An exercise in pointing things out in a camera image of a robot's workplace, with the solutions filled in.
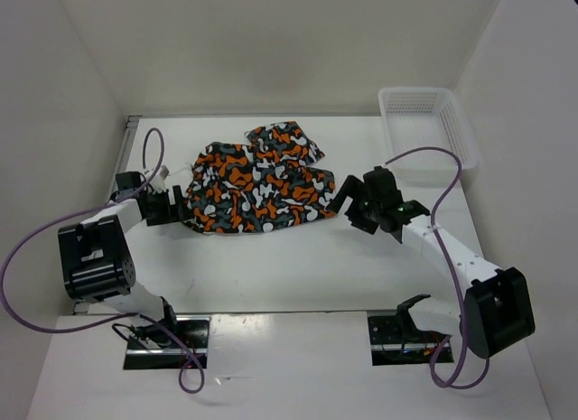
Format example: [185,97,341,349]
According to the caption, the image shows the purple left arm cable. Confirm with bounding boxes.
[0,127,207,395]

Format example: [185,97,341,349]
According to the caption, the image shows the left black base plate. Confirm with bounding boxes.
[117,315,210,370]

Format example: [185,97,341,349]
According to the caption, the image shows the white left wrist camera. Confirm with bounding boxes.
[144,165,170,192]

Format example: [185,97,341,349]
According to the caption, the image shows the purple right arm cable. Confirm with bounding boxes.
[384,147,491,389]

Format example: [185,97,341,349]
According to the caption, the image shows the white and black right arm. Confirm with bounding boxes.
[329,167,536,359]

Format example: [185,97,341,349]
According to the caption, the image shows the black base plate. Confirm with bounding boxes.
[117,315,210,370]
[368,311,446,366]

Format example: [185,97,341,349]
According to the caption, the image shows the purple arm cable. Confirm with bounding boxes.
[0,127,207,395]
[384,147,491,389]

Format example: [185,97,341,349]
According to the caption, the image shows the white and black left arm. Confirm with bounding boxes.
[58,167,188,348]

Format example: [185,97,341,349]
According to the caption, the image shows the white perforated plastic basket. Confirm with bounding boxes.
[378,87,478,170]

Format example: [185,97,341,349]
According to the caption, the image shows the orange grey camouflage shorts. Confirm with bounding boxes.
[183,121,336,234]

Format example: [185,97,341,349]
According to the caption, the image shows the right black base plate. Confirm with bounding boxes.
[368,311,446,366]

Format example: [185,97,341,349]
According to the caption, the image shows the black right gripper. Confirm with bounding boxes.
[326,174,382,235]

